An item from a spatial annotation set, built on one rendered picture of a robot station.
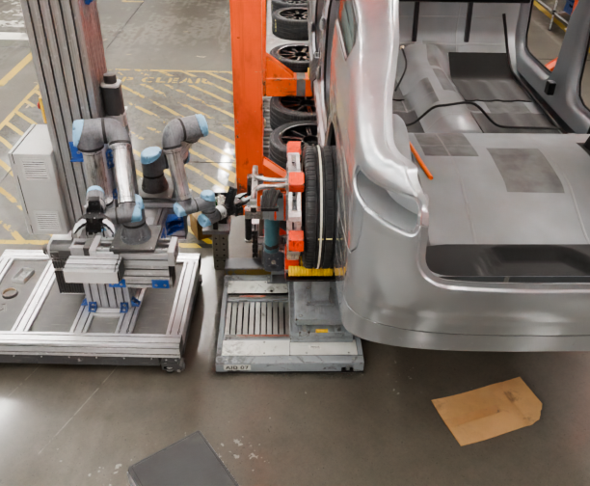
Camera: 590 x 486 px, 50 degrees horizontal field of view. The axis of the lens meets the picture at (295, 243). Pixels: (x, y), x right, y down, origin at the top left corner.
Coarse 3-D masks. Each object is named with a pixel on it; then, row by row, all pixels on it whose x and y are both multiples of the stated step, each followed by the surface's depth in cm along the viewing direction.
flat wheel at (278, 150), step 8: (280, 128) 498; (288, 128) 499; (296, 128) 505; (304, 128) 508; (312, 128) 508; (272, 136) 486; (280, 136) 487; (288, 136) 492; (296, 136) 509; (304, 136) 493; (312, 136) 494; (272, 144) 477; (280, 144) 476; (304, 144) 481; (312, 144) 482; (272, 152) 480; (280, 152) 470; (272, 160) 485; (280, 160) 475
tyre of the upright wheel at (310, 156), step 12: (312, 156) 315; (324, 156) 316; (312, 168) 309; (324, 168) 310; (312, 180) 306; (324, 180) 307; (312, 192) 305; (324, 192) 305; (336, 192) 305; (312, 204) 304; (324, 204) 304; (312, 216) 305; (324, 216) 305; (312, 228) 306; (324, 228) 307; (312, 240) 309; (324, 240) 310; (312, 252) 315; (324, 252) 315; (312, 264) 325; (324, 264) 325
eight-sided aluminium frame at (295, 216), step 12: (288, 156) 326; (288, 168) 316; (288, 192) 310; (300, 192) 310; (288, 204) 310; (300, 204) 309; (288, 216) 309; (300, 216) 308; (288, 228) 312; (300, 228) 312; (288, 252) 320; (300, 252) 322
